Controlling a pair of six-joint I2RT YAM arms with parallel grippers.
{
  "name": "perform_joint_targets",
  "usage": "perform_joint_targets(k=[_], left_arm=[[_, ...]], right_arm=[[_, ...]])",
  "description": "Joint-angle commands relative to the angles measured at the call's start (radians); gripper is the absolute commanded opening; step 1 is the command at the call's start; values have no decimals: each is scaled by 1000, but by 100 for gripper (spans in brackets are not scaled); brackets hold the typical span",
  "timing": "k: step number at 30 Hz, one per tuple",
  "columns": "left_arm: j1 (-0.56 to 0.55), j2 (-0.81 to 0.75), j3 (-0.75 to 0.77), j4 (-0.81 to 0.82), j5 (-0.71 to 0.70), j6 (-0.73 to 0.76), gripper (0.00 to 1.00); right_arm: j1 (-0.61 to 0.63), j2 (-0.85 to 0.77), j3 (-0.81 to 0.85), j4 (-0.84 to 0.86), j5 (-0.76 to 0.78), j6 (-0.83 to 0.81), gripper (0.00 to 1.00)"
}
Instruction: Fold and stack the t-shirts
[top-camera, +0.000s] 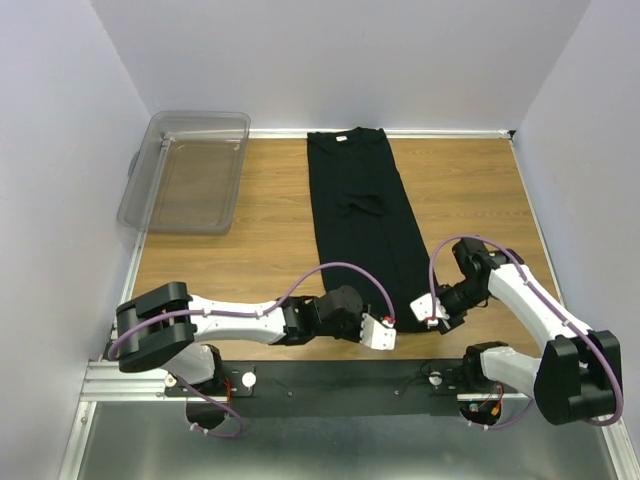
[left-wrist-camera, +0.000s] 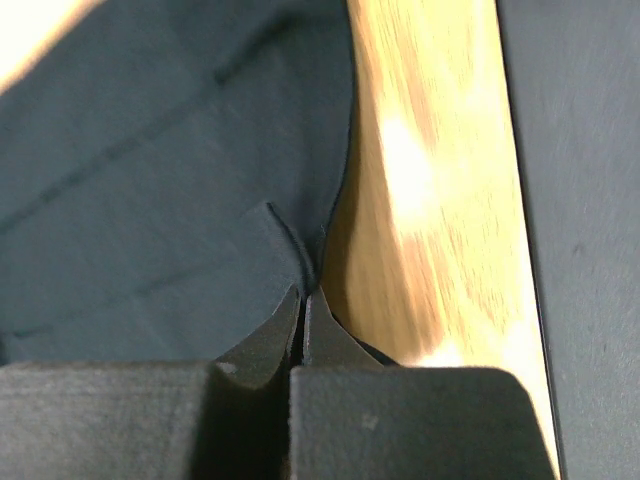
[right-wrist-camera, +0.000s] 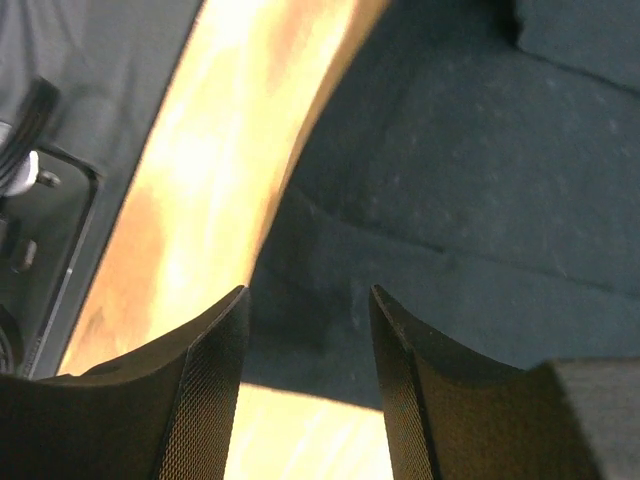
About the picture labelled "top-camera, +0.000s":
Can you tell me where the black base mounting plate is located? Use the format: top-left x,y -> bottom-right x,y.
195,359 -> 495,419

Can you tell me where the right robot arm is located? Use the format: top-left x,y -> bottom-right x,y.
426,234 -> 624,427

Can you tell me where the clear plastic bin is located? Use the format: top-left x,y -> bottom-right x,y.
117,111 -> 251,236

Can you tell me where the black t-shirt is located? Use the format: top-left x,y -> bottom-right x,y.
307,127 -> 429,333

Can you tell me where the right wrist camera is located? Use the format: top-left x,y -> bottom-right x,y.
410,293 -> 449,328

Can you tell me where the aluminium front frame rail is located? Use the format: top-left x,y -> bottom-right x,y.
60,360 -> 639,479

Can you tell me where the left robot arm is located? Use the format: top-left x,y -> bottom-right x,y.
108,282 -> 369,395

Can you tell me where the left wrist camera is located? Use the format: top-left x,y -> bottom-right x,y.
359,313 -> 397,351

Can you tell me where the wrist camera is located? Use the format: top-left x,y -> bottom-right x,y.
359,313 -> 397,351
410,293 -> 449,328

